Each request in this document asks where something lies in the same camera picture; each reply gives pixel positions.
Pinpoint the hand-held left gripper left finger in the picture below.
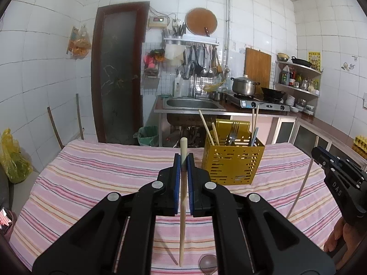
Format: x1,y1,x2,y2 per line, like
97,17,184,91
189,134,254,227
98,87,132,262
32,154,182,275

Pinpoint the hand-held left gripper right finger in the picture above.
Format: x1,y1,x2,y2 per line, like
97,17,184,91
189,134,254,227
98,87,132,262
186,154,336,275

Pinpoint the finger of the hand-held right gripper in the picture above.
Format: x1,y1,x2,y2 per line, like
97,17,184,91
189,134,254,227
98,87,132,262
311,146,335,173
333,157,364,184

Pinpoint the golden perforated utensil holder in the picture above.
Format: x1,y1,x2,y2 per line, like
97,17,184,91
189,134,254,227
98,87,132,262
201,118,266,186

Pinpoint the metal fork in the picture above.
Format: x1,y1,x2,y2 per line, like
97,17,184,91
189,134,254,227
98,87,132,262
228,122,240,146

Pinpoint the row of hanging kitchen utensils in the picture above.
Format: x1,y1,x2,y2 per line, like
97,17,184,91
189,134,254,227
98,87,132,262
179,42,230,80

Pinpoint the person's right hand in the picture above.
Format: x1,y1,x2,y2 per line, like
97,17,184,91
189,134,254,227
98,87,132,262
323,217,364,254

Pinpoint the egg carton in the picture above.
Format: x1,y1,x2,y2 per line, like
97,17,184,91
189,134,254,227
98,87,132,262
351,134,367,153

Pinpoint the kitchen base cabinet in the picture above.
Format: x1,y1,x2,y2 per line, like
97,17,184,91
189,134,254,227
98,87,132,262
266,114,367,167

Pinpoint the green trash bin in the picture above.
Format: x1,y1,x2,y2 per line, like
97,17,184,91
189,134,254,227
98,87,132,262
133,125,159,147

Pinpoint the steel kitchen sink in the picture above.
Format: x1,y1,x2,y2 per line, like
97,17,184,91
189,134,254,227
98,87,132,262
154,95,228,114

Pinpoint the black frying wok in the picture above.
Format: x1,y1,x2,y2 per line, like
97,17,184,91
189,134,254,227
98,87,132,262
261,87,286,102

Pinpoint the metal spoon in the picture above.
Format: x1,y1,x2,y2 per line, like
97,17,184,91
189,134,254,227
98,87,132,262
198,254,218,275

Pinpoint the gas stove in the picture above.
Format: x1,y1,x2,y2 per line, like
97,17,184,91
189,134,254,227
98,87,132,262
226,93,291,112

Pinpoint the pink striped tablecloth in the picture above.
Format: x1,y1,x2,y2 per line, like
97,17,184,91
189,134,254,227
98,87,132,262
8,139,345,275

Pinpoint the white dish soap bottle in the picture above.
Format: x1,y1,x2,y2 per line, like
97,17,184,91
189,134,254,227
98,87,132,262
172,73,184,97

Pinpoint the steel cooking pot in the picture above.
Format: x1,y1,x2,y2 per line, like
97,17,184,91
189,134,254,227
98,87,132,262
231,74,261,97

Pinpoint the rectangular wooden cutting board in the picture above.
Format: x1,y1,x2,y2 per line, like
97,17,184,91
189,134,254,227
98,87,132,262
244,47,272,94

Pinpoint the leaning wooden stick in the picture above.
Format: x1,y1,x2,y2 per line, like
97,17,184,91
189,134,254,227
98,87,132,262
75,93,85,140
47,106,64,150

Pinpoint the dark brown door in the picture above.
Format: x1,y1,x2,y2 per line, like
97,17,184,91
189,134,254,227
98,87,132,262
91,1,150,146

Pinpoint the round orange cutting board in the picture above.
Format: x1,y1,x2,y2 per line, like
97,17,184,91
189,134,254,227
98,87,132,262
185,6,218,37

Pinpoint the yellow plastic bag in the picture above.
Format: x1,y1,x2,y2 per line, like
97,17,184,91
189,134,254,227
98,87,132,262
0,128,34,184

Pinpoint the hanging orange plastic bag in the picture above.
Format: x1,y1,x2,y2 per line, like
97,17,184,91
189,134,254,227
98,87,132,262
67,25,92,60

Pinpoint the corner wall shelf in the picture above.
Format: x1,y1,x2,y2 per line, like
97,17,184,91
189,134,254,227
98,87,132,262
273,60,323,117

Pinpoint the yellow wall poster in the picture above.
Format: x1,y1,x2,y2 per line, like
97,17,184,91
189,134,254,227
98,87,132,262
308,51,321,70

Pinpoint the black wok with handles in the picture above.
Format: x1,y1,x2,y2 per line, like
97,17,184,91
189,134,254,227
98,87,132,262
291,56,312,67

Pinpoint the white wall rack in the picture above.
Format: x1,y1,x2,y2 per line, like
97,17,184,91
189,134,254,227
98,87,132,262
162,33,220,47

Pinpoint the wall electric box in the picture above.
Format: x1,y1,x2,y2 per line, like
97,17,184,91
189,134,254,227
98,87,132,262
147,15,167,30

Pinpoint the grey wall pipe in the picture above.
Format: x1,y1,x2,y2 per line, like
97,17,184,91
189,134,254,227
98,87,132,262
225,0,231,50

